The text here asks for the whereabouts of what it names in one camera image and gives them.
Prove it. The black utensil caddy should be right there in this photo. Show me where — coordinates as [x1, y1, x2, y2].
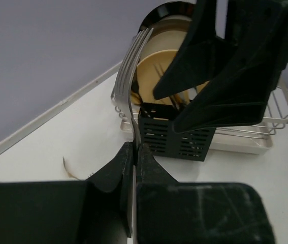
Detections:
[138, 103, 215, 162]

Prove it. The all silver fork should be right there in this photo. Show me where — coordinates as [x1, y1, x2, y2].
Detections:
[113, 28, 153, 243]

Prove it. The brown rimmed beige plate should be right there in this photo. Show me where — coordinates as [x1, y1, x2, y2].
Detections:
[138, 15, 191, 64]

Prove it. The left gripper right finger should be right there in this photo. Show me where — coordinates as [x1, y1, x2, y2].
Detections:
[135, 145, 276, 243]

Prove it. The gold utensil green handle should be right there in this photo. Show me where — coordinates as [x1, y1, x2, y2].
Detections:
[62, 157, 94, 181]

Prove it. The wire dish rack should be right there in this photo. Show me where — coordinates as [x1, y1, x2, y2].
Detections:
[113, 81, 288, 141]

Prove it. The yellow plate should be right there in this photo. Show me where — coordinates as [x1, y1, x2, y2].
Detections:
[130, 49, 210, 106]

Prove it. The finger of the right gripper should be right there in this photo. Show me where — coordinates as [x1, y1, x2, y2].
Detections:
[153, 1, 225, 100]

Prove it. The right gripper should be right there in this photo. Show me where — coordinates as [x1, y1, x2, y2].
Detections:
[173, 1, 288, 133]

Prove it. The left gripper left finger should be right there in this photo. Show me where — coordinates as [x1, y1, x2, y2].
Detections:
[0, 142, 133, 243]

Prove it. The black patterned plate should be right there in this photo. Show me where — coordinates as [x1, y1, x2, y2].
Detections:
[139, 1, 196, 29]

